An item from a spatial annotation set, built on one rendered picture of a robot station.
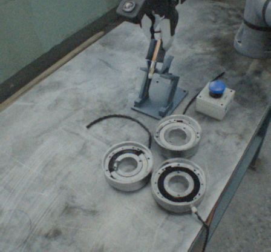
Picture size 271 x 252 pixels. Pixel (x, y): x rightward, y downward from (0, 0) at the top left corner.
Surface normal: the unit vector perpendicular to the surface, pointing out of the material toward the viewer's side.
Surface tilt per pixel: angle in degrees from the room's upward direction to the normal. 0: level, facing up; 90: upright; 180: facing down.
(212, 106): 90
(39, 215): 0
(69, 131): 0
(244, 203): 0
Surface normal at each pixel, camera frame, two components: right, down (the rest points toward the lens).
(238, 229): -0.08, -0.71
